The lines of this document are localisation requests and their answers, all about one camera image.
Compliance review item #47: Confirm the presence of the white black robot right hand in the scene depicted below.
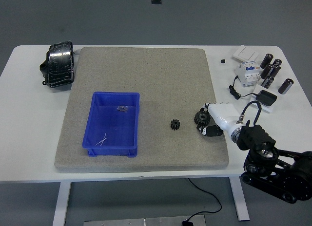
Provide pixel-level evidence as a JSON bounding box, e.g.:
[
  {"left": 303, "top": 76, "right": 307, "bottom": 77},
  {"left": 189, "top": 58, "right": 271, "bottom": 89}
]
[{"left": 194, "top": 102, "right": 242, "bottom": 138}]

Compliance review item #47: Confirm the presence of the large black gear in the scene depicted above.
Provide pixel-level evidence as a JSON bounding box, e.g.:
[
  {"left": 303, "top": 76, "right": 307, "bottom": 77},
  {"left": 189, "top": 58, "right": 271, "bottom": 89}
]
[{"left": 194, "top": 107, "right": 213, "bottom": 132}]

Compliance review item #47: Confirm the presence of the flat white box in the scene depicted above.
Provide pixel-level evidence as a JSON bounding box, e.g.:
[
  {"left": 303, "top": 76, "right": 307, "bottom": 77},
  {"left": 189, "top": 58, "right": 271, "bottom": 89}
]
[{"left": 249, "top": 84, "right": 273, "bottom": 114}]

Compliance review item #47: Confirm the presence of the blue plastic box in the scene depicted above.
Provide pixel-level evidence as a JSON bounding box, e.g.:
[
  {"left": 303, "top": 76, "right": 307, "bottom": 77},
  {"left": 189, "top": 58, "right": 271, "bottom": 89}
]
[{"left": 81, "top": 91, "right": 140, "bottom": 158}]

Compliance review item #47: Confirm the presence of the black power adapter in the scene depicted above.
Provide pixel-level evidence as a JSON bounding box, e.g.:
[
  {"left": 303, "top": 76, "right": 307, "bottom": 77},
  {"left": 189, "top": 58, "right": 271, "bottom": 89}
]
[{"left": 255, "top": 90, "right": 278, "bottom": 106}]

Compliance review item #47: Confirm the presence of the white circuit breaker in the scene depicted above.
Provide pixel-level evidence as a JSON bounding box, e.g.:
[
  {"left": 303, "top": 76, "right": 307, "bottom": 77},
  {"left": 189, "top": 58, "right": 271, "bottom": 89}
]
[{"left": 234, "top": 60, "right": 264, "bottom": 87}]

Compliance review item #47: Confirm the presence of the grey-brown mat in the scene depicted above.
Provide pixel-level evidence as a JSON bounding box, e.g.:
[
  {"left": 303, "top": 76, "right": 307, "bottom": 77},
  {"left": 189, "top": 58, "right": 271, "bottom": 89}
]
[{"left": 53, "top": 46, "right": 230, "bottom": 173}]

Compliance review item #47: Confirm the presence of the white table leg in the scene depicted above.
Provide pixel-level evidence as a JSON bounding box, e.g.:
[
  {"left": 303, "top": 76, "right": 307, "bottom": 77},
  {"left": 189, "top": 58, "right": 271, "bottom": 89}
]
[
  {"left": 52, "top": 181, "right": 72, "bottom": 226},
  {"left": 228, "top": 177, "right": 251, "bottom": 221}
]

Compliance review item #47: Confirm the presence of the metal floor plate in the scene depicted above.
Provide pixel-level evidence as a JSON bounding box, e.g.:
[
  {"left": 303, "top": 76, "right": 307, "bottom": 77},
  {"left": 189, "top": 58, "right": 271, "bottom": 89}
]
[{"left": 83, "top": 215, "right": 207, "bottom": 226}]

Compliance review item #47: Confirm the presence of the black wrapped device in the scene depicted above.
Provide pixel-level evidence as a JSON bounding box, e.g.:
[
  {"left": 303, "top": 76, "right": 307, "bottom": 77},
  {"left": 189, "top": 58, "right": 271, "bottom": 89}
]
[{"left": 39, "top": 41, "right": 76, "bottom": 88}]

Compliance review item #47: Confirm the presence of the black adapter cord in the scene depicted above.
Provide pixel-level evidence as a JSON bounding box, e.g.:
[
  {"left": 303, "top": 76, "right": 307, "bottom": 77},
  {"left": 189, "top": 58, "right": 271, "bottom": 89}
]
[{"left": 228, "top": 75, "right": 259, "bottom": 100}]

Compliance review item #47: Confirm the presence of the white wall switch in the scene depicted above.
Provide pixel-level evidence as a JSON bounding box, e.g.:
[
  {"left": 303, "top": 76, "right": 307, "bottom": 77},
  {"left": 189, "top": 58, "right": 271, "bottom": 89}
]
[{"left": 233, "top": 45, "right": 260, "bottom": 62}]

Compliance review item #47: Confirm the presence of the black floor cable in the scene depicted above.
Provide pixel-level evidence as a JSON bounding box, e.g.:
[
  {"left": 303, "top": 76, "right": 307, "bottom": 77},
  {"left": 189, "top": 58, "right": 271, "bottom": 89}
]
[{"left": 187, "top": 178, "right": 222, "bottom": 221}]

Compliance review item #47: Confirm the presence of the thin white wire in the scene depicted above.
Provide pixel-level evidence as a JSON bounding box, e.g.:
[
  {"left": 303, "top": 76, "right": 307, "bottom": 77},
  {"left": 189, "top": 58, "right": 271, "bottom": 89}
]
[{"left": 95, "top": 132, "right": 107, "bottom": 146}]

